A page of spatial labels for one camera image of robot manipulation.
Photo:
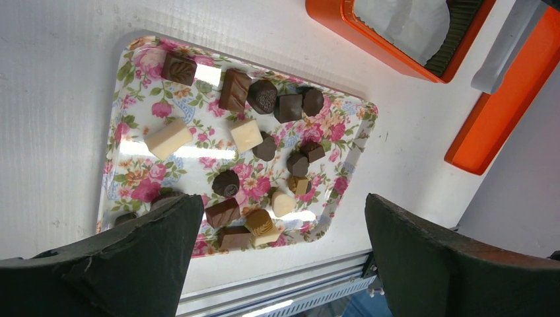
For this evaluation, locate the brown bar chocolate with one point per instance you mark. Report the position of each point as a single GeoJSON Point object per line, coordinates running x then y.
{"type": "Point", "coordinates": [234, 91]}

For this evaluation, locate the aluminium rail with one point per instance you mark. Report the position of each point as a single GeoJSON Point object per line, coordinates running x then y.
{"type": "Point", "coordinates": [288, 292]}

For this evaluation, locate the dark round chocolate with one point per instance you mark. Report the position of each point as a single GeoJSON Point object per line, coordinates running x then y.
{"type": "Point", "coordinates": [312, 101]}

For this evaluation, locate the white square chocolate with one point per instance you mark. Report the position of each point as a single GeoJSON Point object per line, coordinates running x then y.
{"type": "Point", "coordinates": [246, 135]}

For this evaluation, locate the brown square leaf chocolate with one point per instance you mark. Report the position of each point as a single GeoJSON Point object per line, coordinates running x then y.
{"type": "Point", "coordinates": [179, 69]}

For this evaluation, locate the white paper cup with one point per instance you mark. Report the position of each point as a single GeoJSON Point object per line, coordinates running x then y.
{"type": "Point", "coordinates": [418, 28]}

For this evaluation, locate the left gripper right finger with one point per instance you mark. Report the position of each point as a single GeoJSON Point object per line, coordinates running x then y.
{"type": "Point", "coordinates": [429, 270]}

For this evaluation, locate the dark square chocolate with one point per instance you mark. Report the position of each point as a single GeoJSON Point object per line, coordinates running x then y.
{"type": "Point", "coordinates": [288, 108]}

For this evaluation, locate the orange box lid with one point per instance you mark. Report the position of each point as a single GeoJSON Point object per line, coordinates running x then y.
{"type": "Point", "coordinates": [494, 116]}

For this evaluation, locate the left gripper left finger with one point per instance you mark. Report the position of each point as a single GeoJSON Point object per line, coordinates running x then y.
{"type": "Point", "coordinates": [135, 269]}

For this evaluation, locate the white rectangular chocolate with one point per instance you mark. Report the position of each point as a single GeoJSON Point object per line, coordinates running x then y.
{"type": "Point", "coordinates": [169, 139]}

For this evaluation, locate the floral tray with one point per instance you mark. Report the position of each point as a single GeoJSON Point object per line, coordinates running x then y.
{"type": "Point", "coordinates": [144, 102]}

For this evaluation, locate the dark heart chocolate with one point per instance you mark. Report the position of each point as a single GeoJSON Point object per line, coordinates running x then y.
{"type": "Point", "coordinates": [262, 96]}

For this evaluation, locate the orange chocolate box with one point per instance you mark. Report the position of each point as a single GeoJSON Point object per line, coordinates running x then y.
{"type": "Point", "coordinates": [466, 20]}

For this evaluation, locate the metal tongs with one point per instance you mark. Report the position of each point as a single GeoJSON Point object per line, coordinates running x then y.
{"type": "Point", "coordinates": [519, 25]}

